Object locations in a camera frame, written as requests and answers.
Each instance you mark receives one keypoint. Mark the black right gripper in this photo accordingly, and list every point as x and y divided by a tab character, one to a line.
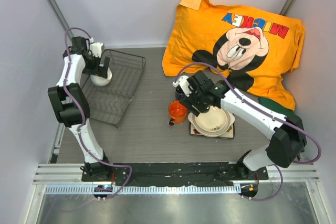
188	102

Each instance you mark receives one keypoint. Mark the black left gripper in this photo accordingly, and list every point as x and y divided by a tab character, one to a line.
96	70

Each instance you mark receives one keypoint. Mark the white ribbed bowl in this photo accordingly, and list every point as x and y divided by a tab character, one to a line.
101	81

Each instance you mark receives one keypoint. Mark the orange mug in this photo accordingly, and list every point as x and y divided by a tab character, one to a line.
177	113

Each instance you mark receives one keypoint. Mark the small cream plate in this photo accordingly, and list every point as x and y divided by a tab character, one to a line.
213	120

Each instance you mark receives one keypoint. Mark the square floral plate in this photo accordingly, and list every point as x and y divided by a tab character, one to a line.
229	134

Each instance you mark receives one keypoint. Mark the black wire dish rack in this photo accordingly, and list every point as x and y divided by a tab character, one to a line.
109	104

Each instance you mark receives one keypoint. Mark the large white oval dish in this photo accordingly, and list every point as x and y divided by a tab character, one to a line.
231	120

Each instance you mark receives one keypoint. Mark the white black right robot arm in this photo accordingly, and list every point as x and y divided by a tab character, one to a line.
233	101

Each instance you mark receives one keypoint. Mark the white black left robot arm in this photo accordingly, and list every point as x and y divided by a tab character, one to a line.
71	107

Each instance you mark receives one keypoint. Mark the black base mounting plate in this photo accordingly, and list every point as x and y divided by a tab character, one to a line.
205	174

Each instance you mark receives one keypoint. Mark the orange Mickey pillow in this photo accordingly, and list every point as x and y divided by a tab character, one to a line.
251	47

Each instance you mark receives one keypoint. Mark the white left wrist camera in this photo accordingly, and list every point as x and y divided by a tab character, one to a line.
96	48

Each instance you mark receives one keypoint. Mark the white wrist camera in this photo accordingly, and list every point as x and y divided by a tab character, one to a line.
182	85
96	48

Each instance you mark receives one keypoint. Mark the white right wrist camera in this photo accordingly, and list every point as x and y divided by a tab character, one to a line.
182	85

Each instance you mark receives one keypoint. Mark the aluminium frame rail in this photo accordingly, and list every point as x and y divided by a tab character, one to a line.
70	173

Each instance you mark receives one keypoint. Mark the white slotted cable duct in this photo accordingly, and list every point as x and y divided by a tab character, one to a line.
134	190

